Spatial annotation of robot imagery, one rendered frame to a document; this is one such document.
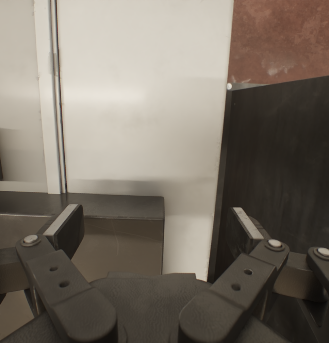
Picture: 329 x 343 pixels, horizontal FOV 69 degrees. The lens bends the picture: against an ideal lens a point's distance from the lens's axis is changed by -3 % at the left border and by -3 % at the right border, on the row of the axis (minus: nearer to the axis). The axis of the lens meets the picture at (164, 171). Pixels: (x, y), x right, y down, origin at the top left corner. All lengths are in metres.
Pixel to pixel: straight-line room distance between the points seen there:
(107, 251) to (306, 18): 1.13
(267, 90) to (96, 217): 0.61
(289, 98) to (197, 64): 0.44
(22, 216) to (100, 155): 0.07
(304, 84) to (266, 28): 0.59
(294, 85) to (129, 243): 0.50
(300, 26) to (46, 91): 1.08
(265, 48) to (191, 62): 0.93
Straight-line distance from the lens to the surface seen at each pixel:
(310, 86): 0.54
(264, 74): 1.10
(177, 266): 0.23
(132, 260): 0.18
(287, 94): 0.62
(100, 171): 0.19
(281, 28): 1.15
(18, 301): 0.22
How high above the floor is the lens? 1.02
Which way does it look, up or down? 74 degrees down
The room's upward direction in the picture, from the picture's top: 178 degrees clockwise
